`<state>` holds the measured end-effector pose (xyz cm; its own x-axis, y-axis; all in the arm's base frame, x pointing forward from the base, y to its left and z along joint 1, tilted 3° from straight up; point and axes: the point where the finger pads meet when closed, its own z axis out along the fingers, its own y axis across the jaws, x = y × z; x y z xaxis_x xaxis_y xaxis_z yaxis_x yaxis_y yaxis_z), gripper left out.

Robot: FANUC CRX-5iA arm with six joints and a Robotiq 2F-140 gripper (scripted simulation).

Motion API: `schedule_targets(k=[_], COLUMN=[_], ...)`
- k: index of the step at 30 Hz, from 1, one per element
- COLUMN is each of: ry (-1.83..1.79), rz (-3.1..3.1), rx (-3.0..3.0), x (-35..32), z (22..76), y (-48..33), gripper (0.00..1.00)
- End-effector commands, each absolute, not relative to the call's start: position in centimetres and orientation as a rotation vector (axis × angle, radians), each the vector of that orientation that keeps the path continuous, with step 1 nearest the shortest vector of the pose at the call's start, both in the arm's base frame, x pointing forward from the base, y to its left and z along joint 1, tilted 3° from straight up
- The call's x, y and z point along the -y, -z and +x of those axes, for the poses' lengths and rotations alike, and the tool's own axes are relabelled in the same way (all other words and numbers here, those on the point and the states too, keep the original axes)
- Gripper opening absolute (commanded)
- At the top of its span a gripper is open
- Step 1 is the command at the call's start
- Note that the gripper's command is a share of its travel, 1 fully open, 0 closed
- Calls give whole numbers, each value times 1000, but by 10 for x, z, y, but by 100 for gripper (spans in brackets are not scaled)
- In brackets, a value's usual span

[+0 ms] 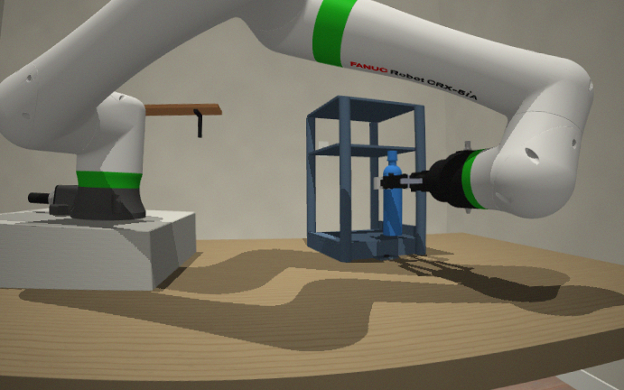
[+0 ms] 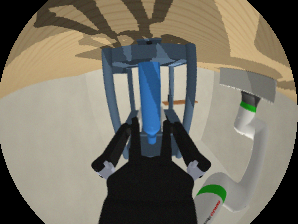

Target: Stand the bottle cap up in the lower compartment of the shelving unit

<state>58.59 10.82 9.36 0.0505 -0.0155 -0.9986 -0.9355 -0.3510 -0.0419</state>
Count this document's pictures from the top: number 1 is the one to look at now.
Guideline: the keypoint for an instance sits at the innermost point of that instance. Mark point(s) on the blue shelving unit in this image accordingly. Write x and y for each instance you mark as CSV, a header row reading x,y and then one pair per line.
x,y
368,243

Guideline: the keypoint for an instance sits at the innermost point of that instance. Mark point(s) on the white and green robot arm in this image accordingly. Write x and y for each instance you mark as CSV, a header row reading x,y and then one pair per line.
x,y
49,104

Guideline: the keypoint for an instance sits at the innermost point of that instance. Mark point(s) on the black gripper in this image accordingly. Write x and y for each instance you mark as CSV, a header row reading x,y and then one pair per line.
x,y
426,181

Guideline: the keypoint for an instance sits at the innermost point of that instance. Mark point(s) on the blue bottle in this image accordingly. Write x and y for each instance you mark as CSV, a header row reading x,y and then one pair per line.
x,y
392,201

